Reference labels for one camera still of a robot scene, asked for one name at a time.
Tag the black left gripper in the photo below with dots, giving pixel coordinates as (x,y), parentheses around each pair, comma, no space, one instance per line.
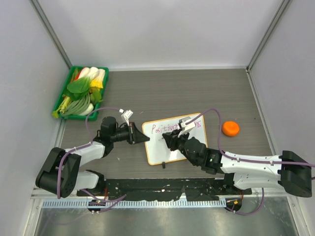
(135,136)

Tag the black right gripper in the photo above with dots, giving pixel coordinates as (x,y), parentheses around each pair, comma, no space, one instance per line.
(172,138)

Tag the yellow framed whiteboard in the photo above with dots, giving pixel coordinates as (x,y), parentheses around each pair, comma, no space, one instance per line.
(157,151)

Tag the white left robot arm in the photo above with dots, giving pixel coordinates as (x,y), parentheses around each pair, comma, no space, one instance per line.
(60,173)

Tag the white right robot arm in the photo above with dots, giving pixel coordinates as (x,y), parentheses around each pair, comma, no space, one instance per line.
(287,171)

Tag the white radish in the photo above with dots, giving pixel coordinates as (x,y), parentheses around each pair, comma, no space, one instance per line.
(89,109)

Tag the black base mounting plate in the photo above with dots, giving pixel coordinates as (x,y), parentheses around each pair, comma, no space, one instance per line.
(166,189)

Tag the orange round toy fruit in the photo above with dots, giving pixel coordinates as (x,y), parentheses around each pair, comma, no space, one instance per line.
(230,128)

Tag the yellow flower vegetable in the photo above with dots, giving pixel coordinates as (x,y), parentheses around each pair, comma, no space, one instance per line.
(96,84)

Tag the green long beans bundle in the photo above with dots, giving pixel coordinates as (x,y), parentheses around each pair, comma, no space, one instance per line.
(76,107)

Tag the green leafy bok choy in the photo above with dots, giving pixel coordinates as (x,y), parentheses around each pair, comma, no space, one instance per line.
(77,89)

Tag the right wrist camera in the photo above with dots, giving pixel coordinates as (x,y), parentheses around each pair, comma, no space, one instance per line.
(186,125)

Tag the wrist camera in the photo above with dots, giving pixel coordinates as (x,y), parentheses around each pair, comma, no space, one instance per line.
(186,125)
(125,115)

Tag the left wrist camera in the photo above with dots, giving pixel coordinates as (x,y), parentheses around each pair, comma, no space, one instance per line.
(125,115)

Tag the slotted cable duct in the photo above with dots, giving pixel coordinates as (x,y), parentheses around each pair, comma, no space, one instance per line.
(91,203)

